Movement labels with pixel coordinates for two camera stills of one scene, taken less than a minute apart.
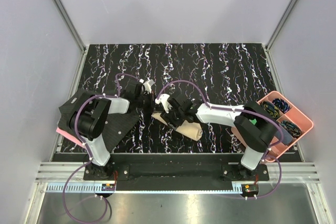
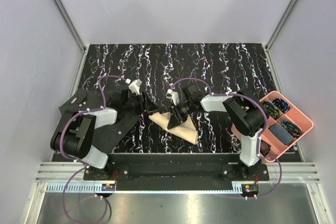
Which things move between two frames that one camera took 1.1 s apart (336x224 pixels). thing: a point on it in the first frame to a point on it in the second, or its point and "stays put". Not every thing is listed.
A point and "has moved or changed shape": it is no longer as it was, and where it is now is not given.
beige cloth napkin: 186,128 has moved or changed shape
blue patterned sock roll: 281,104 stays put
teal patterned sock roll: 292,128 stays put
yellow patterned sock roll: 270,109 stays put
